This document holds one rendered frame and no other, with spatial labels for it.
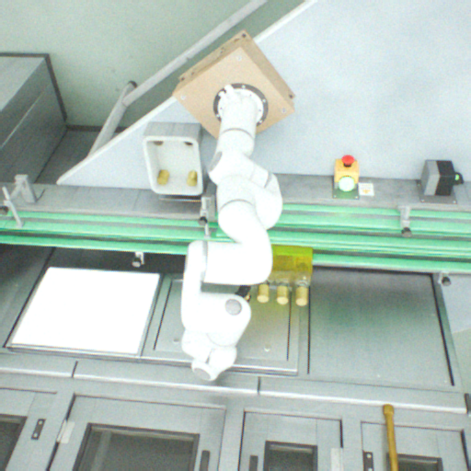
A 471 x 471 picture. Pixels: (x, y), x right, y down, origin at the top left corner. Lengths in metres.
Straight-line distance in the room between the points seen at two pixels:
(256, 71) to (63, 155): 1.30
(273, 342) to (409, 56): 0.90
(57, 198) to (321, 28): 1.05
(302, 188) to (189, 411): 0.76
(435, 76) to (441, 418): 0.93
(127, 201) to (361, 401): 0.98
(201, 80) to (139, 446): 1.01
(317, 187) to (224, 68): 0.50
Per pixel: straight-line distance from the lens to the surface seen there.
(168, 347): 1.63
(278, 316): 1.67
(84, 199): 1.88
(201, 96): 1.49
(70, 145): 2.56
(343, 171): 1.64
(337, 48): 1.51
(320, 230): 1.67
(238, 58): 1.41
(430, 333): 1.75
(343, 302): 1.77
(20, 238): 1.95
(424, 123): 1.66
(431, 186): 1.69
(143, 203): 1.80
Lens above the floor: 2.12
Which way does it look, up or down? 45 degrees down
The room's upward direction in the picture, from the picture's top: 170 degrees counter-clockwise
